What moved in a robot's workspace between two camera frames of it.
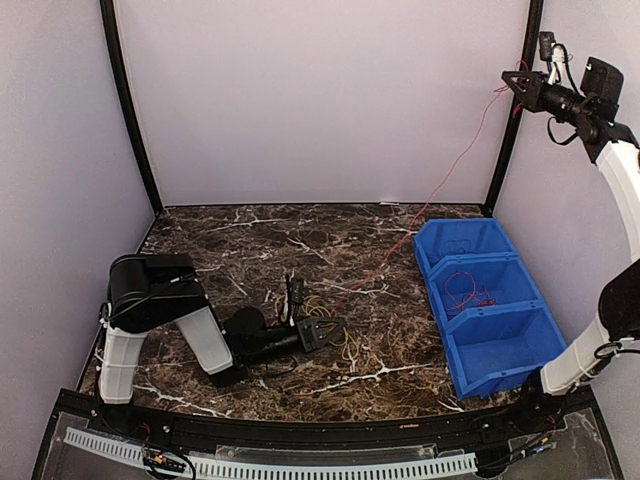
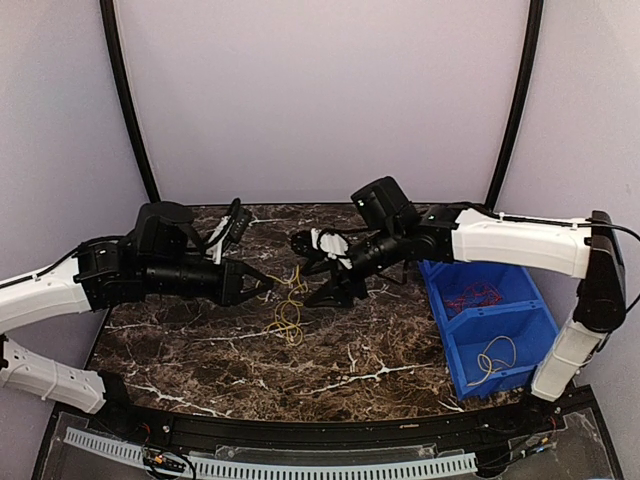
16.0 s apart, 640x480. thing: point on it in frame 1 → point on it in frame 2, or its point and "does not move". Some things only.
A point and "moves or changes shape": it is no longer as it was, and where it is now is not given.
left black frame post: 112,41 does not move
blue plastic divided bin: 494,321 does not move
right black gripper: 534,93 → 339,286
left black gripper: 309,332 → 229,290
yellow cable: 308,310 moves or changes shape
